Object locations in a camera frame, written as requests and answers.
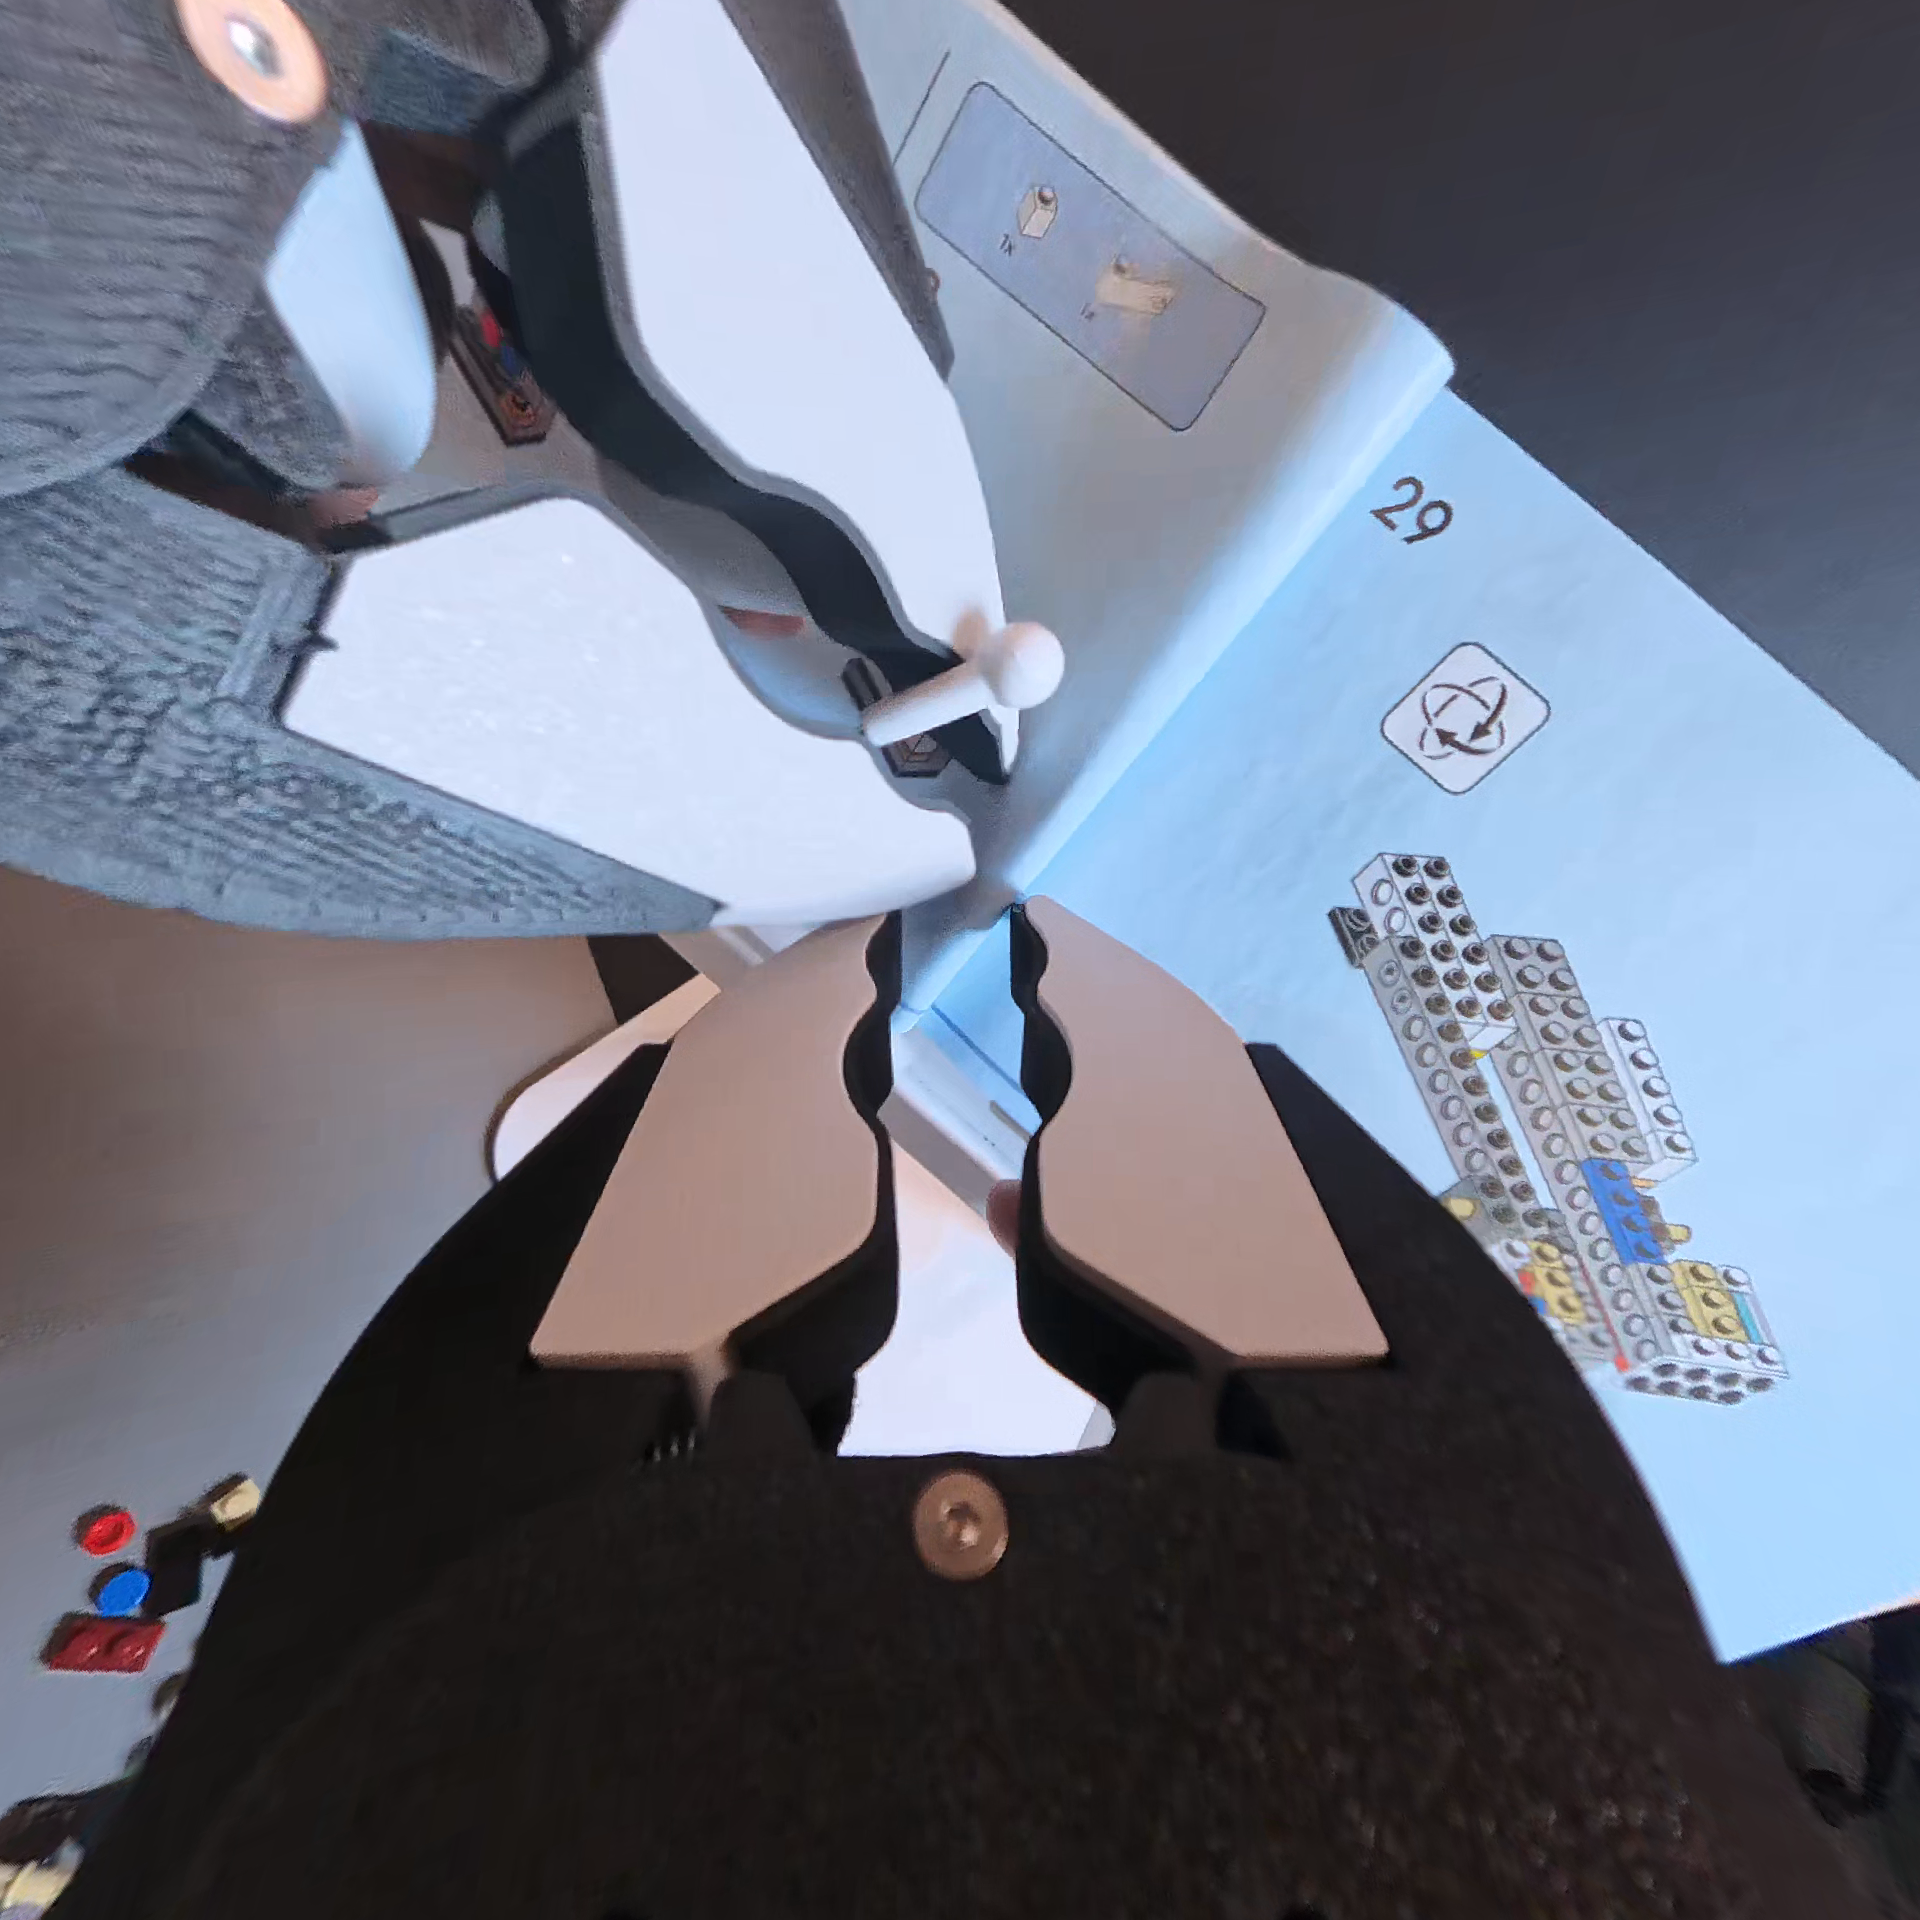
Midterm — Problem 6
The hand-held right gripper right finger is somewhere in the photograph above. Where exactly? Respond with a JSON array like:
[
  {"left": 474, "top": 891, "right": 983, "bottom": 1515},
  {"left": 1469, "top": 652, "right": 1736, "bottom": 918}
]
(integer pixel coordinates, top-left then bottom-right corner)
[{"left": 1006, "top": 899, "right": 1394, "bottom": 1371}]

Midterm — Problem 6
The instruction booklet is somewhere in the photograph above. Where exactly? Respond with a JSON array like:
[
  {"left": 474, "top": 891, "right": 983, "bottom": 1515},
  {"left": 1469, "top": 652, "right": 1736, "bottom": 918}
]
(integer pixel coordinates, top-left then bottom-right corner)
[{"left": 840, "top": 0, "right": 1920, "bottom": 1667}]

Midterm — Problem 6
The white book stand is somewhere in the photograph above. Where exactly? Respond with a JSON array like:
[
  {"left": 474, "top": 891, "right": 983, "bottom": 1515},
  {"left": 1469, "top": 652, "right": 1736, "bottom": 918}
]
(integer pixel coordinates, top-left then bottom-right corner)
[{"left": 488, "top": 619, "right": 1119, "bottom": 1461}]

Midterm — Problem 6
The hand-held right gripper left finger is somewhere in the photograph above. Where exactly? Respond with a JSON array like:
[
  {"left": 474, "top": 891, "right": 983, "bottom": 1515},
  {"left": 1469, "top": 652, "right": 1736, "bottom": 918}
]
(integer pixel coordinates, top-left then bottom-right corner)
[{"left": 528, "top": 917, "right": 902, "bottom": 1450}]

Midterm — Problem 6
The pile of lego pieces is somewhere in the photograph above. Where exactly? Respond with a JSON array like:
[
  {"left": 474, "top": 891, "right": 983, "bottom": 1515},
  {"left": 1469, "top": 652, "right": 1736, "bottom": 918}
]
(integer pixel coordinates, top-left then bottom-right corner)
[{"left": 0, "top": 1471, "right": 262, "bottom": 1920}]

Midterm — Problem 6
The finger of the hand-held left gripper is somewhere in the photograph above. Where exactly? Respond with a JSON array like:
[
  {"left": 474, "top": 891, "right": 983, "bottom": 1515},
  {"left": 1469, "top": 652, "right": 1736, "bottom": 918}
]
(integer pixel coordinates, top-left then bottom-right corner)
[
  {"left": 280, "top": 493, "right": 980, "bottom": 927},
  {"left": 497, "top": 0, "right": 1024, "bottom": 789}
]

